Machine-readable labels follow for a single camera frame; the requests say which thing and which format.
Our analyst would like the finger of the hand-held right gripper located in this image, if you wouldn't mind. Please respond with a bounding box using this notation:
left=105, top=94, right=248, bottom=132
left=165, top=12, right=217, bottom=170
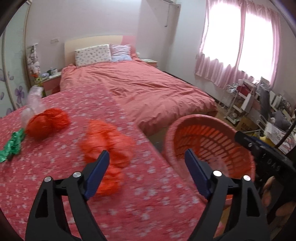
left=234, top=131, right=263, bottom=154

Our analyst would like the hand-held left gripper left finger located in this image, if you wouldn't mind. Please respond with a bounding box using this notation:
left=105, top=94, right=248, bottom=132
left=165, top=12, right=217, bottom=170
left=25, top=150, right=110, bottom=241

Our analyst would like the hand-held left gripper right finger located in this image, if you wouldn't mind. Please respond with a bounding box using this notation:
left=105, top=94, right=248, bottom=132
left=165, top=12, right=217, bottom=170
left=184, top=149, right=271, bottom=241

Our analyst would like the orange plastic bag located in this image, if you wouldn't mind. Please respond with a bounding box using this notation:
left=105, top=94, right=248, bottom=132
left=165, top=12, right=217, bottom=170
left=79, top=120, right=136, bottom=197

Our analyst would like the orange slotted plastic basket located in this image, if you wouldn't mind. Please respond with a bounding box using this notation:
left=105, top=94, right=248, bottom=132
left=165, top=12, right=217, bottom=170
left=162, top=114, right=257, bottom=204

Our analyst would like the red plastic bag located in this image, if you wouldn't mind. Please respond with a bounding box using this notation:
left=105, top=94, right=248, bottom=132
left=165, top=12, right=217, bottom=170
left=25, top=108, right=70, bottom=140

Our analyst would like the shiny green foil bag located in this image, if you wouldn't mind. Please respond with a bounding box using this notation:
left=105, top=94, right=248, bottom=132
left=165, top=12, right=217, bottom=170
left=0, top=128, right=25, bottom=164

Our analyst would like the small clear plastic bag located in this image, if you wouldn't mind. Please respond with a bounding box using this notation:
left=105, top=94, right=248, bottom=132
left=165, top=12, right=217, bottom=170
left=21, top=85, right=44, bottom=128

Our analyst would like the person's right hand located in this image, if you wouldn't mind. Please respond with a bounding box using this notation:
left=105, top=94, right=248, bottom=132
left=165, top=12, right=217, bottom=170
left=261, top=176, right=292, bottom=223

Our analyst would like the cardboard box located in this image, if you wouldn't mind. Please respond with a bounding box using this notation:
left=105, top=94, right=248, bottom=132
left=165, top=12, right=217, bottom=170
left=236, top=117, right=260, bottom=134

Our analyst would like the red floral tablecloth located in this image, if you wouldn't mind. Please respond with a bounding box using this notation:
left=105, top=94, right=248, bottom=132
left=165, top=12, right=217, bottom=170
left=0, top=81, right=229, bottom=241

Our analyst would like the grey cloth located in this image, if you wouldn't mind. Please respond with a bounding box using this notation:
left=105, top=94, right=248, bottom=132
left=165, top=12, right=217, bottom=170
left=260, top=89, right=292, bottom=130

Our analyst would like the white storage shelf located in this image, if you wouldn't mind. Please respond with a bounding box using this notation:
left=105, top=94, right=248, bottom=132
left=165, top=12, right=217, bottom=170
left=231, top=79, right=262, bottom=117

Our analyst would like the pink bed duvet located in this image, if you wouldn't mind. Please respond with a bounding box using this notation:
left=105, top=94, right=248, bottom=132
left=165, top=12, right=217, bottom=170
left=60, top=59, right=218, bottom=137

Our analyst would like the pink curtain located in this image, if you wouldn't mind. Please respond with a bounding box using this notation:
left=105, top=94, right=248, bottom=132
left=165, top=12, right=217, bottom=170
left=195, top=0, right=282, bottom=90

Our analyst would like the pink nightstand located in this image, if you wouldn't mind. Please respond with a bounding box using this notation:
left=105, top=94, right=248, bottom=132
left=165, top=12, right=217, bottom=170
left=140, top=58, right=159, bottom=69
left=42, top=72, right=62, bottom=97

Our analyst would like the white floral pillow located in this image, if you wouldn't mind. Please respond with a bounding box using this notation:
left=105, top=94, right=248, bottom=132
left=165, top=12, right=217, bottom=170
left=74, top=44, right=111, bottom=67

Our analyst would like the pink striped pillow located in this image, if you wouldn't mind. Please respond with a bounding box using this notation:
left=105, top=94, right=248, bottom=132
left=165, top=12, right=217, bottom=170
left=110, top=44, right=133, bottom=62

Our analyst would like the plush toy display column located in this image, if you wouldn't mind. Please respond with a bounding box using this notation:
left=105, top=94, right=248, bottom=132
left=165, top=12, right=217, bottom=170
left=26, top=44, right=43, bottom=88

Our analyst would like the cream and pink headboard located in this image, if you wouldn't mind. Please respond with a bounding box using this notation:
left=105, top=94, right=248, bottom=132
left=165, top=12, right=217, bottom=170
left=64, top=35, right=137, bottom=67

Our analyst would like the flower-print sliding-door wardrobe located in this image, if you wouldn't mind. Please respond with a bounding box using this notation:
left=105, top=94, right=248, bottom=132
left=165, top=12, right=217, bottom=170
left=0, top=0, right=32, bottom=118

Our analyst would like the black cable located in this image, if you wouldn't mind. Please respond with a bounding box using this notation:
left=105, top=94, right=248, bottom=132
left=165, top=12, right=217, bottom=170
left=275, top=122, right=296, bottom=149

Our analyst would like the air conditioner cable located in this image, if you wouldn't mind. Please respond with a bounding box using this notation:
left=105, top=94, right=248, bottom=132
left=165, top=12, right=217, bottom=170
left=165, top=4, right=173, bottom=28

